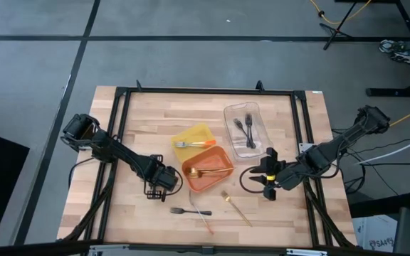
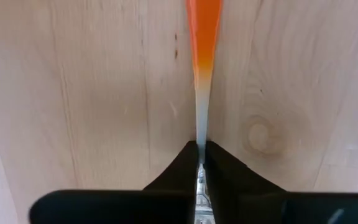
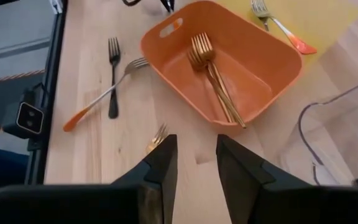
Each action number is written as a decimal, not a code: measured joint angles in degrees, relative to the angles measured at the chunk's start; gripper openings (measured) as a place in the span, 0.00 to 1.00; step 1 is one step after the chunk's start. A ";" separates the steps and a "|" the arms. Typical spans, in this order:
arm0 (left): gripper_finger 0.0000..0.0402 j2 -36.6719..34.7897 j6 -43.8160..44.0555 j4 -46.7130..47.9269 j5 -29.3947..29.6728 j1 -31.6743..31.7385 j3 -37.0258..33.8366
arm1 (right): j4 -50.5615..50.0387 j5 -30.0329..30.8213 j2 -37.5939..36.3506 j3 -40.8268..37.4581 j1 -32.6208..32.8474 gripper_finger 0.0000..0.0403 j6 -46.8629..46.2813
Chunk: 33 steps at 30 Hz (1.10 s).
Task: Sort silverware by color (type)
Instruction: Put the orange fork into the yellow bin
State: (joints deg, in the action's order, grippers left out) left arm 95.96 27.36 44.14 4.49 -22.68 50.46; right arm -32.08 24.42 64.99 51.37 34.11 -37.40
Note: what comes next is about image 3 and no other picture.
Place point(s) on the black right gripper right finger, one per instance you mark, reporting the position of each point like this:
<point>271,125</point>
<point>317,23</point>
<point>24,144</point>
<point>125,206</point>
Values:
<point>241,186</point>

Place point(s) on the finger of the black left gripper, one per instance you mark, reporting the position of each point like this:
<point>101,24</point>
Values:
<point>169,4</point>

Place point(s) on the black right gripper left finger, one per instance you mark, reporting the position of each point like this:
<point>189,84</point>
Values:
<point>160,186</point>

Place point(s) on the gold fork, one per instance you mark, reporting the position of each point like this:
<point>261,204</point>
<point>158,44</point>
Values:
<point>158,138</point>
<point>196,62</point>

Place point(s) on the wooden utensil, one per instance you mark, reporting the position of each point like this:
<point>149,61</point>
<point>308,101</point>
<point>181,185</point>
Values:
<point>202,46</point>

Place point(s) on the black fork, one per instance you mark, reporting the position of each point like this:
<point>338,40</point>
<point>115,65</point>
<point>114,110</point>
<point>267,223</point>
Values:
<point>113,102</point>

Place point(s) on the orange plastic bin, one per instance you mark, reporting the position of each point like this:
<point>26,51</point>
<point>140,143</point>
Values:
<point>259,77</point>

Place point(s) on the clear plastic bin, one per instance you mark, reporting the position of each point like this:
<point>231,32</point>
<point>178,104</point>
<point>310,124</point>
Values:
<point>337,130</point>

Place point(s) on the black clamp box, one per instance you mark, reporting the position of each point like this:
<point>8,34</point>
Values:
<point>30,118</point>

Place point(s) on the yellow plastic bin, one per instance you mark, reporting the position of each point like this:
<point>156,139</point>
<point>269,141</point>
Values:
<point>322,21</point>

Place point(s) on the black aluminium table frame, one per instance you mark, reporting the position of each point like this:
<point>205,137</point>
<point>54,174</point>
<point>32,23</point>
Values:
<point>53,62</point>

